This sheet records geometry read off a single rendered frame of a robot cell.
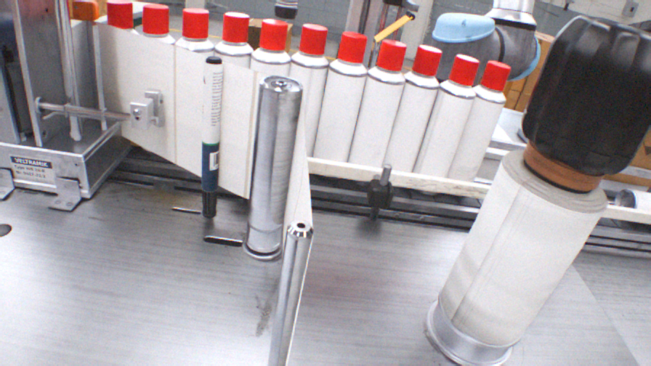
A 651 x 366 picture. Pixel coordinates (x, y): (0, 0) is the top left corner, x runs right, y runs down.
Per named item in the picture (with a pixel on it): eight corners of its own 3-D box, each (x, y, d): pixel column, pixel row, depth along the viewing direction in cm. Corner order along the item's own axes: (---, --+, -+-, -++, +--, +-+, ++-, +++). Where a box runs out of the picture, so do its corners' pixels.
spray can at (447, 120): (419, 197, 58) (464, 62, 47) (402, 178, 62) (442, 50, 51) (447, 194, 60) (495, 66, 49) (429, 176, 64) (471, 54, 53)
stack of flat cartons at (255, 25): (226, 51, 424) (228, 22, 407) (238, 41, 469) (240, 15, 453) (283, 61, 426) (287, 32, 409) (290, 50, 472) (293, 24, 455)
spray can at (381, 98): (359, 189, 57) (394, 48, 46) (337, 171, 60) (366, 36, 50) (384, 182, 60) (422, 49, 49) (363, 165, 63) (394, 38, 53)
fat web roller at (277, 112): (238, 258, 41) (251, 86, 31) (245, 231, 45) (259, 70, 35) (281, 263, 42) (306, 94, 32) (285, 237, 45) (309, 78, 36)
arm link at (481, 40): (413, 68, 84) (426, 4, 77) (458, 72, 89) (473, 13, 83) (448, 84, 74) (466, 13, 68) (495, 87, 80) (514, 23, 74)
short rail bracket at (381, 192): (357, 242, 55) (378, 168, 48) (356, 229, 57) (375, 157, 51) (380, 245, 55) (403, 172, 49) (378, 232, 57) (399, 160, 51)
